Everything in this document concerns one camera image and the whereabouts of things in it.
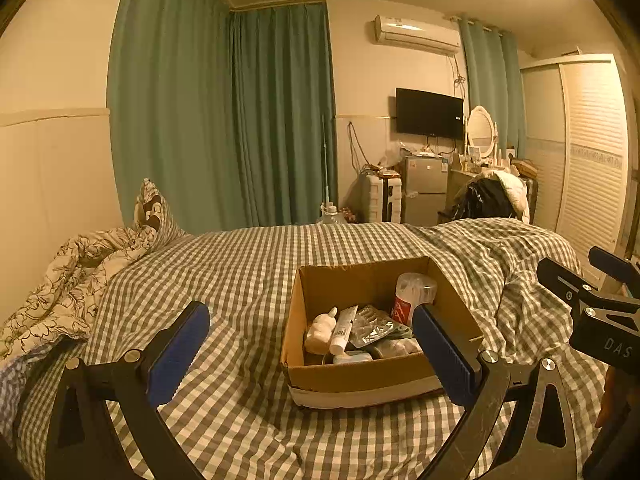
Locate black wall television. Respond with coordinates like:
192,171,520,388
395,87,465,140

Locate white mop pole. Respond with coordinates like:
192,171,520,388
320,115,346,226

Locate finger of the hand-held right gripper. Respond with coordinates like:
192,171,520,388
536,258,598,313
588,246,640,288

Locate white tube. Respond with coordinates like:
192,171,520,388
329,305,360,356

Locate white socks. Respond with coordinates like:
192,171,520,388
305,307,341,356

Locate oval white vanity mirror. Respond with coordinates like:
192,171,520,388
467,105,500,153

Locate wide green curtain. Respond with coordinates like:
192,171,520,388
107,0,246,236

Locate vanity dresser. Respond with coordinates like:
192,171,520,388
447,167,481,211

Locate silver foil packet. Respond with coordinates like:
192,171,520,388
350,305,413,348

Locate silver mini fridge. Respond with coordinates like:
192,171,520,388
402,155,448,226

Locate brown cardboard box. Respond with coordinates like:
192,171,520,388
280,256,485,408

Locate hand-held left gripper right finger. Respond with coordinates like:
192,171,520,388
412,304,590,480

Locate floral white quilt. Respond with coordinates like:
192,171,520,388
0,178,193,361

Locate red and white plastic pack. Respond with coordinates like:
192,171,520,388
392,272,438,326

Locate grey checked bed blanket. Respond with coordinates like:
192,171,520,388
0,220,608,480

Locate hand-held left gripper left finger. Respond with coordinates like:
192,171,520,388
45,301,211,480

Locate person's right hand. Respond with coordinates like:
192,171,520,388
596,367,621,428

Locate white air conditioner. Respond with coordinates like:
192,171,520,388
372,14,461,56

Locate narrow green curtain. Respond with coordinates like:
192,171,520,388
460,15,526,161

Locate white louvred wardrobe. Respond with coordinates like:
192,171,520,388
520,52,633,281

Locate white coat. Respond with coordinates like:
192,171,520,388
482,170,531,225

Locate black jacket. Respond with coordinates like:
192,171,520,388
450,177,511,221

